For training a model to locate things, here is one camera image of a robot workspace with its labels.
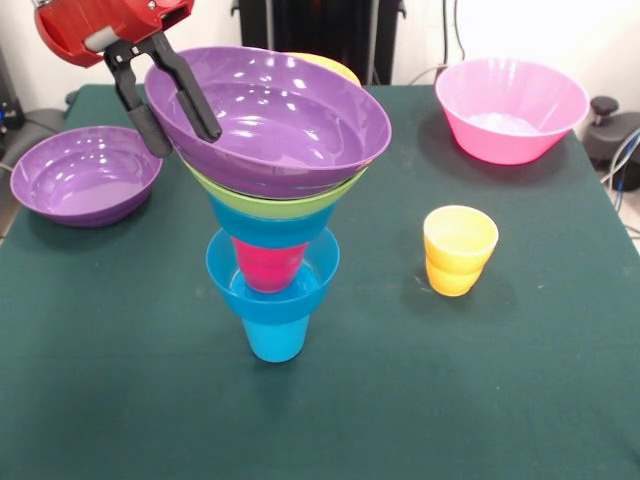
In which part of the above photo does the dark green tablecloth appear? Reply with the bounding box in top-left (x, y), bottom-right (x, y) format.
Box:
top-left (0, 82), bottom-right (640, 480)

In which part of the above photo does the red plastic cup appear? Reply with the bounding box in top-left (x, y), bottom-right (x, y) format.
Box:
top-left (231, 237), bottom-right (307, 294)

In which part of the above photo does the grey rounded base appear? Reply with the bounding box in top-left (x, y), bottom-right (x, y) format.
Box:
top-left (19, 107), bottom-right (69, 146)

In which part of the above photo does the pink plastic bowl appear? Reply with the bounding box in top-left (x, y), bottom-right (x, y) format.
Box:
top-left (434, 57), bottom-right (591, 166)

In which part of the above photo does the black clamp with knob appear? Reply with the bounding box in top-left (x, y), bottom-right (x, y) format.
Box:
top-left (582, 95), bottom-right (640, 169)

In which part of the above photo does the green plastic bowl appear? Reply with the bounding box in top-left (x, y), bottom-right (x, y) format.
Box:
top-left (182, 159), bottom-right (371, 220)

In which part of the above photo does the yellow plastic cup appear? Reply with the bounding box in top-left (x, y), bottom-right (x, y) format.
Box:
top-left (423, 204), bottom-right (500, 298)

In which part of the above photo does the blue plastic cup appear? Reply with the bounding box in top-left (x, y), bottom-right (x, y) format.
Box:
top-left (241, 314), bottom-right (311, 364)

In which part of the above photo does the black equipment box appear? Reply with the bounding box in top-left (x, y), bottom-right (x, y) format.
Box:
top-left (0, 44), bottom-right (26, 156)

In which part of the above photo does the orange plastic bowl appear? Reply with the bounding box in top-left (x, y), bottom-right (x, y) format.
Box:
top-left (287, 52), bottom-right (362, 87)

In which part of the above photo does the black hanging cable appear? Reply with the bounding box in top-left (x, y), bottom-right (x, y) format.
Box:
top-left (442, 0), bottom-right (467, 69)

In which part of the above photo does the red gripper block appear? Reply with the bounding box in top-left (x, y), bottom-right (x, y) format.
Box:
top-left (33, 0), bottom-right (223, 159)

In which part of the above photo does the bundle of light cables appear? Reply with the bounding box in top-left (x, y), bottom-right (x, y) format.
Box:
top-left (599, 127), bottom-right (640, 239)

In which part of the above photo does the small blue plastic bowl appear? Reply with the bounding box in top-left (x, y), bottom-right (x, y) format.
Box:
top-left (205, 227), bottom-right (341, 326)
top-left (207, 192), bottom-right (336, 246)

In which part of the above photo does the purple plastic bowl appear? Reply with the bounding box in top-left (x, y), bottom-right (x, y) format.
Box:
top-left (143, 46), bottom-right (393, 199)
top-left (9, 125), bottom-right (164, 229)

